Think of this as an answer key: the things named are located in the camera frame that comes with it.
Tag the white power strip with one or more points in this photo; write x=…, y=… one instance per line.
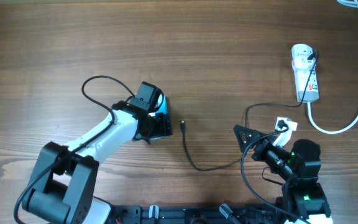
x=303, y=63

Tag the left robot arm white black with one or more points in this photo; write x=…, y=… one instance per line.
x=61, y=186

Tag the smartphone with teal screen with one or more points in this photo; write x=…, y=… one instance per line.
x=162, y=104

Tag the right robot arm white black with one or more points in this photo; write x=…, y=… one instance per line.
x=303, y=198

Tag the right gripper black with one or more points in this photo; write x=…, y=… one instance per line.
x=256, y=135

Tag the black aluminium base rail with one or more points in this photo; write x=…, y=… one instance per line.
x=246, y=214

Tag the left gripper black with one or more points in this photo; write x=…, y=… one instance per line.
x=162, y=126

